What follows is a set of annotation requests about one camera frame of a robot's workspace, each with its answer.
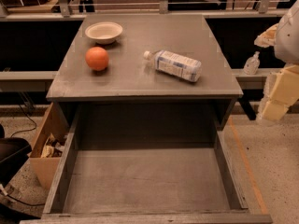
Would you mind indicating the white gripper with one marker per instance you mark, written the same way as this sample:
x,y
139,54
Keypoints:
x,y
288,37

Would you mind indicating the clear plastic water bottle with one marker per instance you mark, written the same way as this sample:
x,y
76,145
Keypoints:
x,y
174,64

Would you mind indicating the hand sanitizer pump bottle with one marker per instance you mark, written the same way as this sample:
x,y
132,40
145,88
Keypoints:
x,y
252,64

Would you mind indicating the grey cabinet with top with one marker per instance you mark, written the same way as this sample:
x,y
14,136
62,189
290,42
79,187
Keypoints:
x,y
129,75

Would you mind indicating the white paper bowl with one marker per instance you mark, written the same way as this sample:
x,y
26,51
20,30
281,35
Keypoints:
x,y
104,32

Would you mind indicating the orange ball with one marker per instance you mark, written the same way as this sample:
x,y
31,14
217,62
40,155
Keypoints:
x,y
97,58

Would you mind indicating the open grey drawer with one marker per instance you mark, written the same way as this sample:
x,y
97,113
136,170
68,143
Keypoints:
x,y
146,164

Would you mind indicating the cardboard box with trash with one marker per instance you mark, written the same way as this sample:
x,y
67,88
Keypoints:
x,y
48,145

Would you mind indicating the black chair base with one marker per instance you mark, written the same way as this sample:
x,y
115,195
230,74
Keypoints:
x,y
13,155

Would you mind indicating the grey side shelf rail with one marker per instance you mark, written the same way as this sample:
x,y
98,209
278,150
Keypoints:
x,y
26,81

